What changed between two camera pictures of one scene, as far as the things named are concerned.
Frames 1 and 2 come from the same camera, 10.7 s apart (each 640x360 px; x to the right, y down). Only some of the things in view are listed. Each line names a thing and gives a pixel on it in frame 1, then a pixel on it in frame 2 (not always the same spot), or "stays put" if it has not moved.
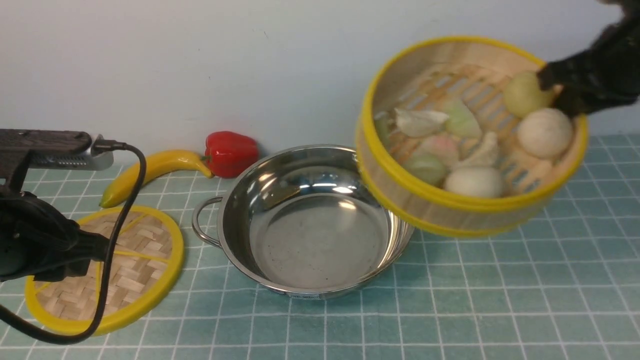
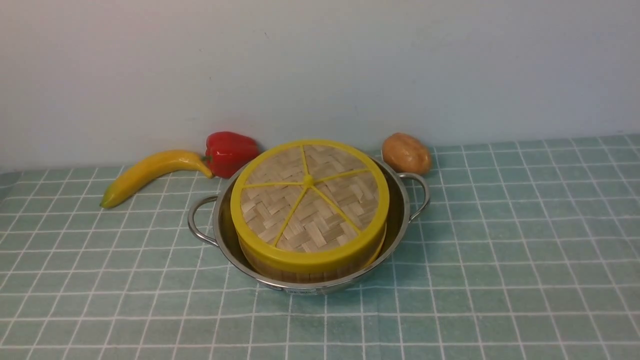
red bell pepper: (230, 154) stays put
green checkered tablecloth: (565, 285) stays put
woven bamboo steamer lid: (146, 257) → (309, 206)
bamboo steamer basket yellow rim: (461, 136) → (320, 275)
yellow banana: (127, 179) stays put
